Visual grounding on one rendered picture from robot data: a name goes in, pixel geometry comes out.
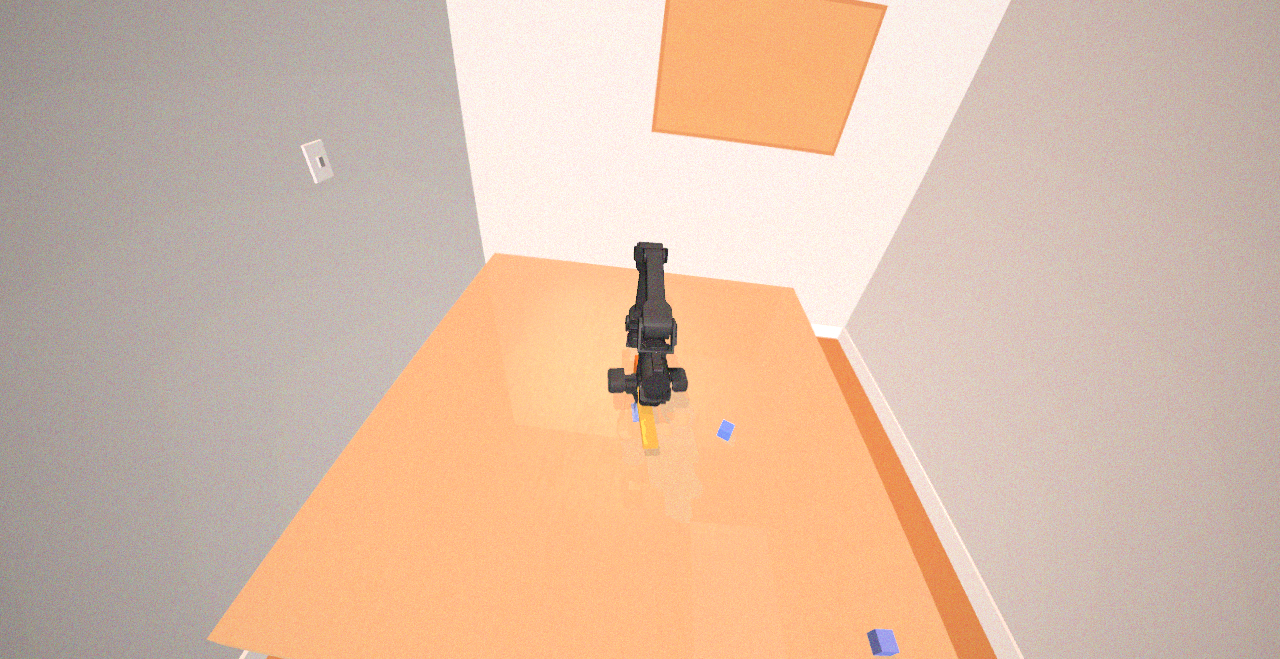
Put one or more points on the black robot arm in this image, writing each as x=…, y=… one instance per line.
x=650, y=322

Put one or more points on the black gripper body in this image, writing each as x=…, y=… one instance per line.
x=618, y=382

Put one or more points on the yellow bar with orange block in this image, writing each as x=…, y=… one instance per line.
x=646, y=420

